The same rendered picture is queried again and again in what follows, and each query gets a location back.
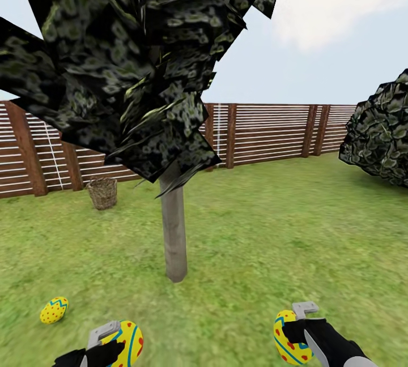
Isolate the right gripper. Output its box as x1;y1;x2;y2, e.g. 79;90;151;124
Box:
282;319;308;345

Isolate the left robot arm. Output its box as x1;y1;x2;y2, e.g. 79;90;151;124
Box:
52;321;125;367

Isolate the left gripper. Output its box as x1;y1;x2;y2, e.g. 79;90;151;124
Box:
90;340;125;367

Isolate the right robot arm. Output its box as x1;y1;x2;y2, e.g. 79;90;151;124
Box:
282;301;378;367

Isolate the easter egg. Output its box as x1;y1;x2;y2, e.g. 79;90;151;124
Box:
274;310;314;365
101;320;143;367
40;296;68;324

